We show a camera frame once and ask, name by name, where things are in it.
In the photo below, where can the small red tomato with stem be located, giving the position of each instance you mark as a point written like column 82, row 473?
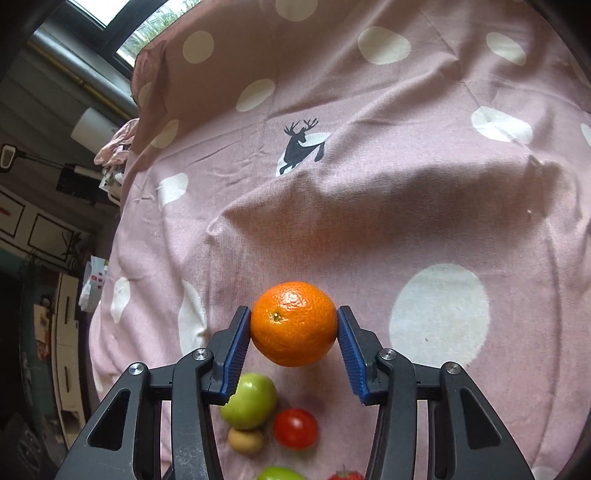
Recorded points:
column 346, row 475

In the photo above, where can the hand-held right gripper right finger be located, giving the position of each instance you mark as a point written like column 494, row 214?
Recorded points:
column 351, row 360

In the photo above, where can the green apple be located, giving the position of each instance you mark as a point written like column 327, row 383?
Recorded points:
column 254, row 401
column 280, row 474

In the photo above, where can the black clip stand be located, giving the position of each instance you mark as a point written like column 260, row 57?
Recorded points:
column 8, row 158

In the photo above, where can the yellow cherry tomato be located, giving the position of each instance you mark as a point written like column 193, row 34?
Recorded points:
column 245, row 441

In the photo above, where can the potted plant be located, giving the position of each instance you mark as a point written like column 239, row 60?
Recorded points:
column 74, row 247

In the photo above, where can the pink polka-dot blanket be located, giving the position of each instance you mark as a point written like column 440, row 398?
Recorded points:
column 392, row 207

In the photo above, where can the white cylinder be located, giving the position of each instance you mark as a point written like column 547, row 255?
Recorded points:
column 92, row 127

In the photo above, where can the red cherry tomato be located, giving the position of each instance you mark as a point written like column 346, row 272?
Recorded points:
column 295, row 429

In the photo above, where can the white cabinet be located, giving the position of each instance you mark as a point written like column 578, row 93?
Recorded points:
column 67, row 341

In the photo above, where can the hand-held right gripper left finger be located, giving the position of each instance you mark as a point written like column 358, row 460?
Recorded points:
column 238, row 350

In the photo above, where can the orange mandarin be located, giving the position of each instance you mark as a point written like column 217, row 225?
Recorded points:
column 295, row 323

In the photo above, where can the grey pipe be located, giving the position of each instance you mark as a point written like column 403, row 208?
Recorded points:
column 78, row 69

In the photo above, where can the black-framed window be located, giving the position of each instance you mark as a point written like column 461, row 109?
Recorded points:
column 147, row 32

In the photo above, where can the black device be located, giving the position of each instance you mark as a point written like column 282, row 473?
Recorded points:
column 78, row 182

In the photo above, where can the white paper bag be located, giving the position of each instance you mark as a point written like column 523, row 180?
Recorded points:
column 94, row 284

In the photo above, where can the pink crumpled cloth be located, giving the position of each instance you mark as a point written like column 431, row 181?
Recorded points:
column 115, row 143

